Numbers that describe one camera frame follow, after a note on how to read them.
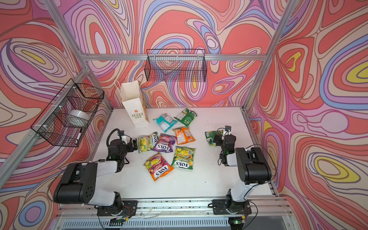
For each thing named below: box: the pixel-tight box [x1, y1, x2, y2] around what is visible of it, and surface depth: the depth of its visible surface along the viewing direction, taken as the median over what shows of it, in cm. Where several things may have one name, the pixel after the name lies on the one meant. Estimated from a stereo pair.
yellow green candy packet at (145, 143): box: [137, 134, 154, 154], surface depth 97 cm
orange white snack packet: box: [172, 126, 196, 145], surface depth 100 cm
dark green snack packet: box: [173, 107, 198, 127], surface depth 113 cm
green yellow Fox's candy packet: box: [171, 146, 196, 170], surface depth 90 cm
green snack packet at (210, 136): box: [204, 130, 224, 147], surface depth 103 cm
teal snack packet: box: [152, 113, 178, 133], surface depth 109 cm
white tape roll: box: [65, 109, 91, 128], surface depth 73 cm
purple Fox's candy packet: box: [152, 133, 177, 153], surface depth 95 cm
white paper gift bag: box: [114, 78, 150, 128], surface depth 103 cm
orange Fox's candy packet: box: [143, 152, 174, 182], surface depth 87 cm
